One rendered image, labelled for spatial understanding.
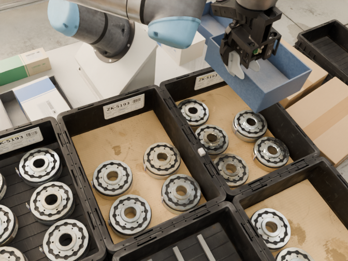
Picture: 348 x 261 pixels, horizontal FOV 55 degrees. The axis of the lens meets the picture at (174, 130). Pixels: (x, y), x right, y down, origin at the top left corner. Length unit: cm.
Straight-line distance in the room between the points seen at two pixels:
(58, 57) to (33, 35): 127
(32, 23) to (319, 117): 221
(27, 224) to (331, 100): 98
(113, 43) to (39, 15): 178
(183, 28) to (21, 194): 62
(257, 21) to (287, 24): 243
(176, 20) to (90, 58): 76
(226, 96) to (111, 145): 42
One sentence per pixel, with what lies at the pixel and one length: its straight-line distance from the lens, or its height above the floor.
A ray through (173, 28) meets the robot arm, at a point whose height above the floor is 133.
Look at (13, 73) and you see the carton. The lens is 135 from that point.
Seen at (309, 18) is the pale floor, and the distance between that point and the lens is 320.
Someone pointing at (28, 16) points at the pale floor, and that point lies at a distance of 287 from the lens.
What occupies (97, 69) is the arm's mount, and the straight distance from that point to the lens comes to 122.
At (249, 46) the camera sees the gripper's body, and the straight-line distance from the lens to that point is 64.
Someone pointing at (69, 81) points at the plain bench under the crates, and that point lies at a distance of 133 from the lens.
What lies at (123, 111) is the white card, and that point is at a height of 87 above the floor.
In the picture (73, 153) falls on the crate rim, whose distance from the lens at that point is 86.
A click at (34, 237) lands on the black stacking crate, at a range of 90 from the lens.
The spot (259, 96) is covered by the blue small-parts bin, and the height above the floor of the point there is 112.
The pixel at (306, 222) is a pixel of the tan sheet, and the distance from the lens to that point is 98.
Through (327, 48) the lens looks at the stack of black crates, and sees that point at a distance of 208.
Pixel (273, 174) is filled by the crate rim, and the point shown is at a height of 93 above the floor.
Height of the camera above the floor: 165
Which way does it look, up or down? 54 degrees down
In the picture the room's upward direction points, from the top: 9 degrees clockwise
